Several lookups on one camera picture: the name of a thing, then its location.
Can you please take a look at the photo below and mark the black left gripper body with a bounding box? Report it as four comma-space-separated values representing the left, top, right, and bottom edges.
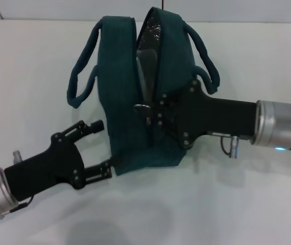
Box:
4, 132, 86, 202

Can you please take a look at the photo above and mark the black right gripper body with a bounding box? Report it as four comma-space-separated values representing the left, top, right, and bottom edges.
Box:
177, 80, 257, 150

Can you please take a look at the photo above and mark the dark teal fabric bag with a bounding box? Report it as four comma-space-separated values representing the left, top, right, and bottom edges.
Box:
66, 7, 222, 177

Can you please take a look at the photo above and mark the silver plug stub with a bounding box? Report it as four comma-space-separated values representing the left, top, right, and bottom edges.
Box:
12, 150, 24, 164

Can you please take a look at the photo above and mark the metal zipper pull ring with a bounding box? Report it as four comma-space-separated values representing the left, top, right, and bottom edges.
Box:
133, 103, 152, 113

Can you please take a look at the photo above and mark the right arm connector cable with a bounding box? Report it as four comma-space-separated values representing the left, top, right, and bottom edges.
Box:
220, 135, 239, 159

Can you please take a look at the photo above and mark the black arm connector cable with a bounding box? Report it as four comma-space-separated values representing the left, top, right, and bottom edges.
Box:
2, 195, 35, 216

